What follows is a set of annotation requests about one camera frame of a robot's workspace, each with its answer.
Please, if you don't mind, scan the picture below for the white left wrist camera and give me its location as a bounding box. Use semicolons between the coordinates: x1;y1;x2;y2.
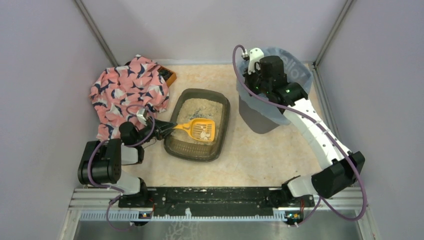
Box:
136;107;152;126

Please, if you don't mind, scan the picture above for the grey ribbed trash bin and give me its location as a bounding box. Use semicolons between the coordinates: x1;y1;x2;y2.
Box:
238;96;279;135

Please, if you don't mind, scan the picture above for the beige cat litter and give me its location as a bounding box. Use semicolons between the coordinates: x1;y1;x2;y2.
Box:
171;98;223;146

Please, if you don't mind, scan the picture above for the light blue bin liner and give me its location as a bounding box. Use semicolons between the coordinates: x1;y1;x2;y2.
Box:
236;47;313;125

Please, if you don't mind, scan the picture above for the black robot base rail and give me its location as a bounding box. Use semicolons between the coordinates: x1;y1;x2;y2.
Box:
118;187;315;220

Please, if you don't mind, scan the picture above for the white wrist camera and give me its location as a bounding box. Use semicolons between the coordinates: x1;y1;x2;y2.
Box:
136;107;152;126
241;47;264;75

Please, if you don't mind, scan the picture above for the dark translucent litter box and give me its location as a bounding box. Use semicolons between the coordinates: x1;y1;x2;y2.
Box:
163;88;231;162

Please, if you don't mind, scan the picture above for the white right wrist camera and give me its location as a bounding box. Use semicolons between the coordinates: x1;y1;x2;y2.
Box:
241;47;264;75

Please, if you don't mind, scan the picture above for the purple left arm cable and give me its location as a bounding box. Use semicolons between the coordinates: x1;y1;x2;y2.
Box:
86;104;156;231

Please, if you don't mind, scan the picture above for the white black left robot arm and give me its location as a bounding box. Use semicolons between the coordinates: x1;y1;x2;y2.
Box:
77;118;176;199

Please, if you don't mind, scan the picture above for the orange box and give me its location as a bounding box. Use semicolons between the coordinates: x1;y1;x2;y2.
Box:
158;66;177;87

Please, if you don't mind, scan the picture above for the pink patterned cloth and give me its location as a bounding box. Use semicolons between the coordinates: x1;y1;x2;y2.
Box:
89;55;170;141

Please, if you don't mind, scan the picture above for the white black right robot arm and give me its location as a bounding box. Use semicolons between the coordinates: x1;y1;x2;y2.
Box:
243;54;365;199

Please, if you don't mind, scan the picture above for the yellow litter scoop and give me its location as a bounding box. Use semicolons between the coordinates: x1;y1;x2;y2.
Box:
173;118;216;142

